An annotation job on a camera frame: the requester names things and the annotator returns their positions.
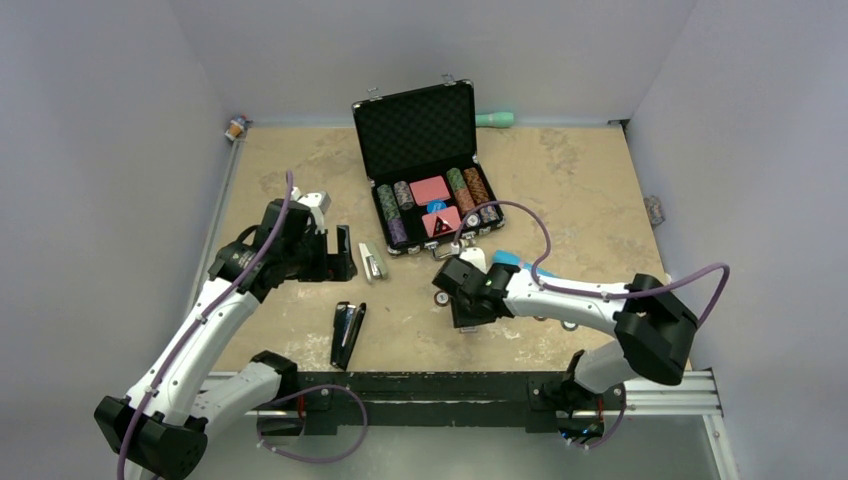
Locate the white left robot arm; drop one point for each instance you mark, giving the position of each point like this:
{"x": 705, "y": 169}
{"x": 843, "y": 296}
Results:
{"x": 162, "y": 426}

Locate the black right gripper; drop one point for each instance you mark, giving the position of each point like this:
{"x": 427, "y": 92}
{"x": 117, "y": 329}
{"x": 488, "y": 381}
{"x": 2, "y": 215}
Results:
{"x": 464, "y": 319}

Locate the blue marker pen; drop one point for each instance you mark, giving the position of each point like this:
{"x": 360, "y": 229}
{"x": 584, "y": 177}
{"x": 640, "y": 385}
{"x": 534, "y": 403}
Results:
{"x": 510, "y": 262}

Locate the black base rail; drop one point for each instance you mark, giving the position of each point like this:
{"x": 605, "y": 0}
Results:
{"x": 536, "y": 402}

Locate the small orange bottle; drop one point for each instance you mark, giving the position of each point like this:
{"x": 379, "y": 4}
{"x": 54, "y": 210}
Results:
{"x": 238, "y": 125}

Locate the beige stapler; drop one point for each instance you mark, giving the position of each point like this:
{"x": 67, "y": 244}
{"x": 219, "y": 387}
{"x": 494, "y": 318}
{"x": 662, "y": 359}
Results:
{"x": 374, "y": 265}

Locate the brown poker chip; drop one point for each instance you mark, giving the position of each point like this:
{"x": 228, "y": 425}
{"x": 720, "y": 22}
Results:
{"x": 441, "y": 299}

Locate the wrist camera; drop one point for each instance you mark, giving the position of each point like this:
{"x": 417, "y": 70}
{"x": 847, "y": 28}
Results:
{"x": 317, "y": 203}
{"x": 476, "y": 257}

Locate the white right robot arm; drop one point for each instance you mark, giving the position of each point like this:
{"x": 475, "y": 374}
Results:
{"x": 651, "y": 330}

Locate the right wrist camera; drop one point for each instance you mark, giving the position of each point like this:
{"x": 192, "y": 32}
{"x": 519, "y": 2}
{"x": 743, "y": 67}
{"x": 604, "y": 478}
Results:
{"x": 476, "y": 257}

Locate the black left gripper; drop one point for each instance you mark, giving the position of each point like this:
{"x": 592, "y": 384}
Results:
{"x": 330, "y": 267}

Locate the black stapler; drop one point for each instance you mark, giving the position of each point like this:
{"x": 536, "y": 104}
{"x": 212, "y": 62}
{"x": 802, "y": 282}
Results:
{"x": 347, "y": 322}

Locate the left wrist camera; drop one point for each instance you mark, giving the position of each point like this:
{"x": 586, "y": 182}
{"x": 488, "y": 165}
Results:
{"x": 317, "y": 203}

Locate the mint green bottle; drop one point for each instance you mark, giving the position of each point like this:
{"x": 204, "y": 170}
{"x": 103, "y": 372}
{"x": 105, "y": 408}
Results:
{"x": 498, "y": 120}

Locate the black poker chip case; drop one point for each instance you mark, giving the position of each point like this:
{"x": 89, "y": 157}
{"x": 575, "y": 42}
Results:
{"x": 417, "y": 134}

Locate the pink card deck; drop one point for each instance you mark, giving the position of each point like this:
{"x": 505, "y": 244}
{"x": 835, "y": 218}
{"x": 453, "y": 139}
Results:
{"x": 429, "y": 190}

